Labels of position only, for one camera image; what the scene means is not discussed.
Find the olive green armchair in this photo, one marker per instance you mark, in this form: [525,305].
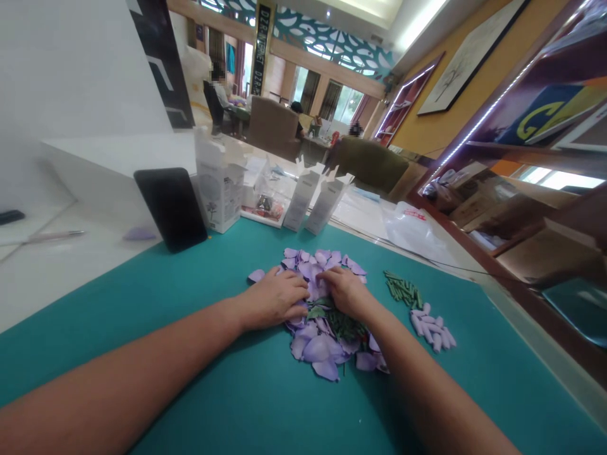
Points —
[372,163]

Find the person's right fingers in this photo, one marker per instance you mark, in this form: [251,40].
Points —
[332,279]

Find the red lit display shelf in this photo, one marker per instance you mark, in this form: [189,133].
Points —
[403,106]

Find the person's right hand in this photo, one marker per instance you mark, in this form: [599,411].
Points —
[348,289]

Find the small purple cloth piece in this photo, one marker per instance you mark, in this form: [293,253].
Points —
[139,233]

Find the pile of purple petals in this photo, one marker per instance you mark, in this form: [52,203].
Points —
[322,308]

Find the black device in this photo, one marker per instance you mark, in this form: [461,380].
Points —
[10,216]

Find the white tray with packets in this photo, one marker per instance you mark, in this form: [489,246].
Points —
[265,201]

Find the pink pen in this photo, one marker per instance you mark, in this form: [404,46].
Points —
[54,235]

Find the single purple petal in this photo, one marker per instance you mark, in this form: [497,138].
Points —
[256,276]

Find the black smartphone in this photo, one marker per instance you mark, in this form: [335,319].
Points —
[170,209]

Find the pile of green leaves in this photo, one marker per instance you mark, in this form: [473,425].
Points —
[339,320]

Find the pile of purple oblong buds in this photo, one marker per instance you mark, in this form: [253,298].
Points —
[432,327]

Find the person's left hand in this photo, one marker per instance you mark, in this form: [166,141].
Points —
[277,299]

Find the person's left fingers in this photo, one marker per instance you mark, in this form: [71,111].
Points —
[296,294]

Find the pile of green stem pieces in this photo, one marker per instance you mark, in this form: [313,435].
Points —
[403,289]

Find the black pillar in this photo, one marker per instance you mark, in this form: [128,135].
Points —
[163,64]

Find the wooden shelf unit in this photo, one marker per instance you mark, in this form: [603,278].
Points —
[531,189]

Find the clear plastic sheet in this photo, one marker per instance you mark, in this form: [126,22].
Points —
[360,204]

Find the framed wall picture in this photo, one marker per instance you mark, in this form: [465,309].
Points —
[467,59]

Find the teal work mat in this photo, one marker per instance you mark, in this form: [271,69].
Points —
[265,360]

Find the slim white carton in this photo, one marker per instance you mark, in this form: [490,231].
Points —
[300,199]
[327,204]

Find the white plastic bag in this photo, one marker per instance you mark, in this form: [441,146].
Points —
[415,230]

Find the large white flower box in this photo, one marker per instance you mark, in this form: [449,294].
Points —
[219,182]

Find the beige armchair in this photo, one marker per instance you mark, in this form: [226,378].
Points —
[272,125]

